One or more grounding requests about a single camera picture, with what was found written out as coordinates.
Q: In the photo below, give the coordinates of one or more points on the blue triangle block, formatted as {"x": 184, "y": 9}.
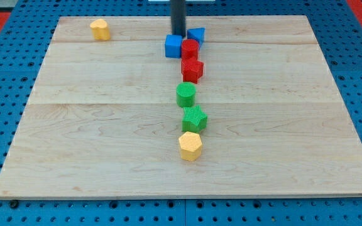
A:
{"x": 197, "y": 34}

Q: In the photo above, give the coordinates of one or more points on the light wooden board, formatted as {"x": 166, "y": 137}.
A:
{"x": 102, "y": 123}

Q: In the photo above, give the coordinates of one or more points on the red cylinder block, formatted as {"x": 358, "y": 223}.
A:
{"x": 189, "y": 49}

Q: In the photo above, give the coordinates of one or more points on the red star block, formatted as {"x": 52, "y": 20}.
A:
{"x": 192, "y": 70}

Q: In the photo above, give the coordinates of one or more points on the green star block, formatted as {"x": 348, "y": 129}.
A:
{"x": 194, "y": 119}

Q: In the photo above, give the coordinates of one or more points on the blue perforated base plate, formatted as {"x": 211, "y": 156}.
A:
{"x": 23, "y": 44}

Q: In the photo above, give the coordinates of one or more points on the green cylinder block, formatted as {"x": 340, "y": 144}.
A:
{"x": 185, "y": 94}

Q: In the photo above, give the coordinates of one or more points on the yellow hexagon block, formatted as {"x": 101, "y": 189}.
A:
{"x": 190, "y": 146}

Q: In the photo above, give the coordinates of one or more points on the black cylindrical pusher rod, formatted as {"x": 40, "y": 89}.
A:
{"x": 178, "y": 17}

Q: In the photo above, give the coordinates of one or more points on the blue cube block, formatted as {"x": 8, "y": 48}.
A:
{"x": 173, "y": 46}

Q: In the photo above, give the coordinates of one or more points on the yellow heart block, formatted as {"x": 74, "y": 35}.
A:
{"x": 100, "y": 30}

